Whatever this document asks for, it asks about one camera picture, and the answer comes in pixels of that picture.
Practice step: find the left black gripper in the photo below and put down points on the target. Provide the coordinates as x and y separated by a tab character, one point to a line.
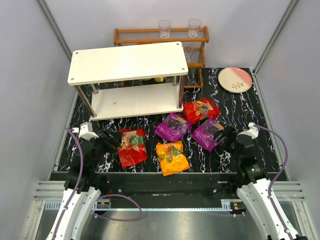
104	139

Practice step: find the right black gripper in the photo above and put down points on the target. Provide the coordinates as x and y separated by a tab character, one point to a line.
230	139

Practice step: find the red candy bag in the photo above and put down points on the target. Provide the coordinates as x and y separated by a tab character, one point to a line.
200	110
132	148

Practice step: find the purple candy bag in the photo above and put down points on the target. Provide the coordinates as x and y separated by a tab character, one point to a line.
208	134
173	128

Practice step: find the orange mango candy bag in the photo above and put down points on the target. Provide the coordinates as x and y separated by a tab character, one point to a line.
171	158

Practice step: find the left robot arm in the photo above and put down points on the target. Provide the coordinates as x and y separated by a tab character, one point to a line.
75	195

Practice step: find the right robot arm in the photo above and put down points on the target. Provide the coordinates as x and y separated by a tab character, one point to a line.
253	187

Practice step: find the white two-tier shelf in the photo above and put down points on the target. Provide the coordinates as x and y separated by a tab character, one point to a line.
128	63

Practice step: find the yellow object behind shelf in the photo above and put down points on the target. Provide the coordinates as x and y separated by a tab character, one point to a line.
159	79

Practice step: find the pink cream ceramic plate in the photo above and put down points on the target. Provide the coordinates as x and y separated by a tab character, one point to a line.
235	80

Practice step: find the clear glass lower rack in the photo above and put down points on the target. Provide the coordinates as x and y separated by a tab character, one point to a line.
188	52

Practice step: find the brown wooden rack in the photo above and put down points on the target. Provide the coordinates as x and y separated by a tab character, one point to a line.
126	37

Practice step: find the clear glass right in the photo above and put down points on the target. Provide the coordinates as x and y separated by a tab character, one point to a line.
194	25

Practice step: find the clear glass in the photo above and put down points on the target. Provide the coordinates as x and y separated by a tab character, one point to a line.
164	27
194	25

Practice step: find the clear glass left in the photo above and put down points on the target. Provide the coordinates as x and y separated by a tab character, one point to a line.
164	27

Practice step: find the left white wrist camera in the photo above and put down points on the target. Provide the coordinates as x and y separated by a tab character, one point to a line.
85	131

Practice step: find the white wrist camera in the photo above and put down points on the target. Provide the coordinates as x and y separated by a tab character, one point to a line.
246	137
85	131

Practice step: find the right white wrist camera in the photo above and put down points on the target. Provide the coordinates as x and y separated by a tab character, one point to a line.
246	137

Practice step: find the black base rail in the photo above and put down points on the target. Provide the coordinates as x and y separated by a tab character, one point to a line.
155	183

